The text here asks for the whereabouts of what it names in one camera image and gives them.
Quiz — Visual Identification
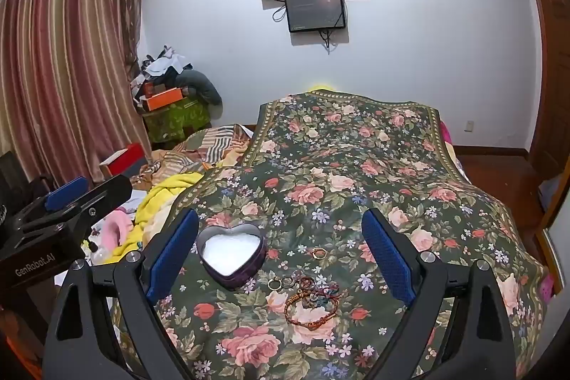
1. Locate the floral blanket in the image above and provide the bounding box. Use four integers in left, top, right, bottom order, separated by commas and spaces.
111, 90, 549, 380

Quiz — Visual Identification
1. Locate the multicolour braided bracelet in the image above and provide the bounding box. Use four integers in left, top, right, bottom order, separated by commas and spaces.
312, 284, 343, 302

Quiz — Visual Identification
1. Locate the striped pink curtain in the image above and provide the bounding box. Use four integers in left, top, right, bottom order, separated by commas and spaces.
0, 0, 155, 190

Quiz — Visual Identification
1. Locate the wooden door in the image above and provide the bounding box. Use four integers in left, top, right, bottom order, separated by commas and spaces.
524, 0, 570, 187

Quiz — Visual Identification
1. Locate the pile of clothes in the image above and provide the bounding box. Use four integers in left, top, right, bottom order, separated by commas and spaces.
129, 45, 223, 110

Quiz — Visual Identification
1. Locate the patchwork quilt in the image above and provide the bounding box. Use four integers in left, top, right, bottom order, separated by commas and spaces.
134, 124, 260, 190

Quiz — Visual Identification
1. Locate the orange box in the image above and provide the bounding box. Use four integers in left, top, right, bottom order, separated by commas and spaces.
143, 87, 185, 113

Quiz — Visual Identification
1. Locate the pink plush item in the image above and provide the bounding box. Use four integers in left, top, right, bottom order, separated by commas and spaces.
99, 208, 134, 249

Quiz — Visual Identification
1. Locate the yellow blanket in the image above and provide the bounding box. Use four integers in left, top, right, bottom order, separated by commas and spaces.
82, 172, 206, 266

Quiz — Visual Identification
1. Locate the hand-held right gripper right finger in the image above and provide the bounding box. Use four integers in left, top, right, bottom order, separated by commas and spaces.
362, 208, 517, 380

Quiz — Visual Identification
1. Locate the small black monitor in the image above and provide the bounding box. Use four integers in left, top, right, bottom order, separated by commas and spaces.
284, 0, 347, 34

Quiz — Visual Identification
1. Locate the heart-shaped tin box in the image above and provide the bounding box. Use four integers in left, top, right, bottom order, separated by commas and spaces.
197, 222, 267, 291

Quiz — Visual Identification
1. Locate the brown beaded bracelet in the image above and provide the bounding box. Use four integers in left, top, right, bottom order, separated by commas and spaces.
284, 292, 340, 330

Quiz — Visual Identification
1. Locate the pink cloth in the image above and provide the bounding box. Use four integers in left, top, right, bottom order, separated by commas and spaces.
439, 119, 456, 158

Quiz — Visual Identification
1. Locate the red and white box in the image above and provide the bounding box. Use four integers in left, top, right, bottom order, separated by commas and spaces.
99, 142, 148, 178

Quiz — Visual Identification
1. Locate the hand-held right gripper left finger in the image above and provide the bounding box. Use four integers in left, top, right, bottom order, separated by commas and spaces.
42, 208, 200, 380

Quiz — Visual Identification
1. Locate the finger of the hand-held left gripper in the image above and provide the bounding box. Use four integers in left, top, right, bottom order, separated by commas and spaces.
15, 174, 133, 249
9, 176, 90, 231

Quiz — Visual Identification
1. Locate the green cloth-covered cabinet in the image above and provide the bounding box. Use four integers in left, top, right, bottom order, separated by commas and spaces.
142, 95, 211, 144

